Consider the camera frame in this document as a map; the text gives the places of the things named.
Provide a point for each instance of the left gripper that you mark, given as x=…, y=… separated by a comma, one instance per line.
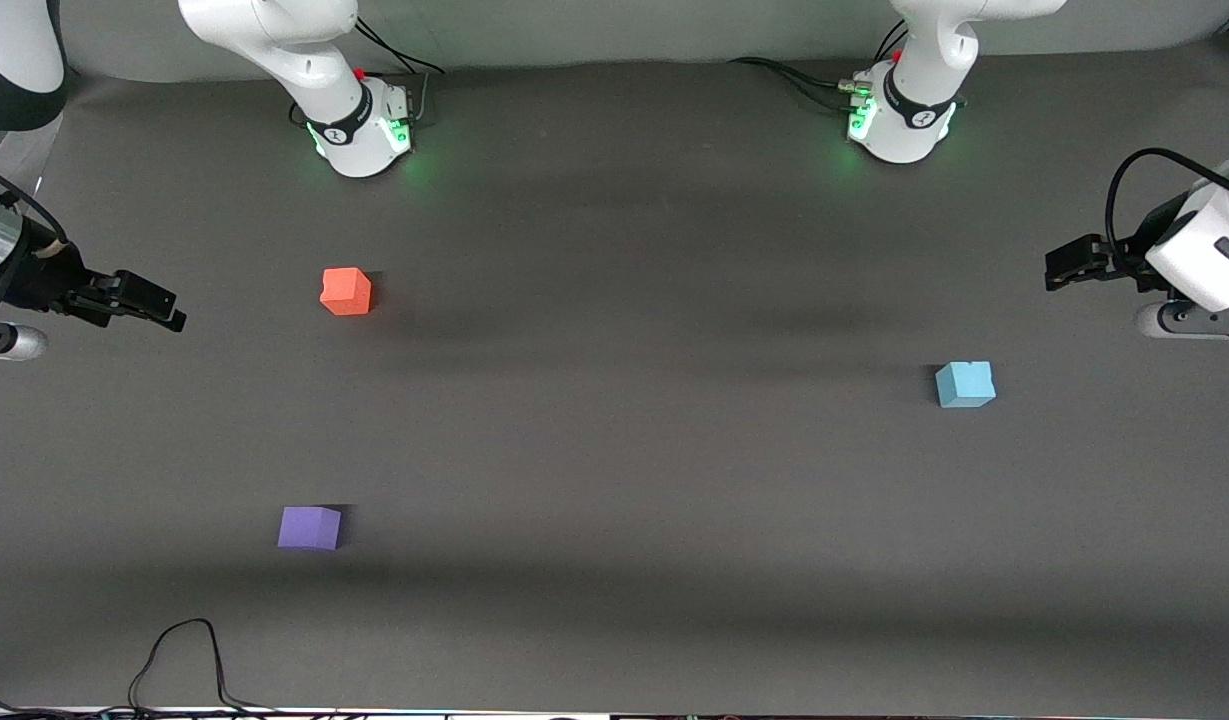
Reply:
x=1124, y=258

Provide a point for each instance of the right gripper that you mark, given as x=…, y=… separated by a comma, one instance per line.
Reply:
x=52, y=278

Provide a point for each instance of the light blue foam block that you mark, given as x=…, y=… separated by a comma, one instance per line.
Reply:
x=964, y=385

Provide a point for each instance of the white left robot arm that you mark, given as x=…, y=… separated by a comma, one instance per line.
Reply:
x=914, y=110

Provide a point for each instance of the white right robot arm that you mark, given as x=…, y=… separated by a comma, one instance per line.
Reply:
x=274, y=40

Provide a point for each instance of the orange foam block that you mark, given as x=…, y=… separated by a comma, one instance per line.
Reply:
x=346, y=291

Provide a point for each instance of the purple foam block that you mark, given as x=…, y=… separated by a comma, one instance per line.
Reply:
x=309, y=528

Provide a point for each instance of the dark grey table mat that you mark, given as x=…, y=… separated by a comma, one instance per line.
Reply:
x=614, y=450

